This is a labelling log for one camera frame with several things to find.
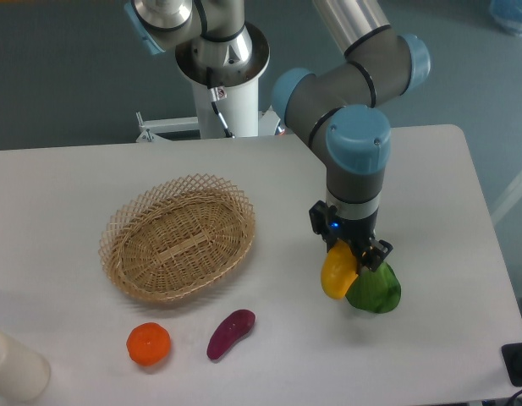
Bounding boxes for woven wicker basket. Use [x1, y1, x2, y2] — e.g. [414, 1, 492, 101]
[99, 173, 256, 304]

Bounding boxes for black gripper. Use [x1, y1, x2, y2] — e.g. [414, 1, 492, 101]
[308, 200, 393, 272]

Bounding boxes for orange tangerine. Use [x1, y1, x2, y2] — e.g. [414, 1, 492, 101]
[126, 322, 172, 367]

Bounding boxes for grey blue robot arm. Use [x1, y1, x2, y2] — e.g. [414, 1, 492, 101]
[124, 1, 431, 272]

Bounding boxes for white frame at right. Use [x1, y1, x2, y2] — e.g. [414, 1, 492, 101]
[491, 169, 522, 227]

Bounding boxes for yellow mango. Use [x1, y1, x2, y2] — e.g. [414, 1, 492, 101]
[321, 240, 358, 299]

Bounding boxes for purple sweet potato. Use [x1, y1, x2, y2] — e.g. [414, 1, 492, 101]
[206, 309, 256, 361]

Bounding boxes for cream cylindrical bottle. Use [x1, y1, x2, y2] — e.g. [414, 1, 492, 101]
[0, 331, 51, 402]

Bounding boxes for blue bag in background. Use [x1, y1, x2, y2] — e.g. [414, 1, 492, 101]
[489, 0, 522, 37]

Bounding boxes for black device at edge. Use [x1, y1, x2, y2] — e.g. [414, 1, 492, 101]
[501, 343, 522, 387]

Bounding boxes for green bok choy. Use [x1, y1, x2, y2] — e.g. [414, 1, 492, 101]
[345, 262, 402, 314]

